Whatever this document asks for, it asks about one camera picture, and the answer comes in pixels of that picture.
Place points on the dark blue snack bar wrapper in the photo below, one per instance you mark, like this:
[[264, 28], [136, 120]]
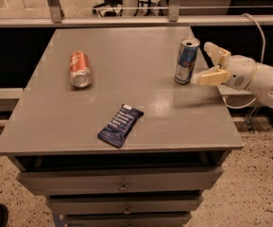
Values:
[[118, 129]]

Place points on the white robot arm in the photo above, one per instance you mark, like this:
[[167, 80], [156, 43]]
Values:
[[260, 84]]

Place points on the black office chair base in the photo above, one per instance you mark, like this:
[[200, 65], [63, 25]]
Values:
[[108, 8]]

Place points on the orange soda can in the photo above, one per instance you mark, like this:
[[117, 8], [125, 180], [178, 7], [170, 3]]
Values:
[[80, 70]]

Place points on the top grey drawer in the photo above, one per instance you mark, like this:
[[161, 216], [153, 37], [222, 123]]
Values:
[[107, 181]]

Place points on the blue silver redbull can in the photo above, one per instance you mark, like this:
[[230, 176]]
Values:
[[186, 60]]

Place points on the middle grey drawer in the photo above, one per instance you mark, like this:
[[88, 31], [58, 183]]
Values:
[[125, 205]]

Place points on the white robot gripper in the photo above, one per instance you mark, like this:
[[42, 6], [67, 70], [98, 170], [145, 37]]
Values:
[[239, 70]]

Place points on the grey metal railing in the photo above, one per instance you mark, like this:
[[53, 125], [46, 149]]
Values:
[[78, 13]]

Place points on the grey drawer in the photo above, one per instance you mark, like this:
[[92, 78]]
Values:
[[125, 205], [174, 219], [107, 181]]

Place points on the bottom grey drawer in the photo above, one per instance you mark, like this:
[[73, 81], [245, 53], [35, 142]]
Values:
[[174, 219]]

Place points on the grey drawer cabinet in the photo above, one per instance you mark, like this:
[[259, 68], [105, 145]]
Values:
[[54, 126]]

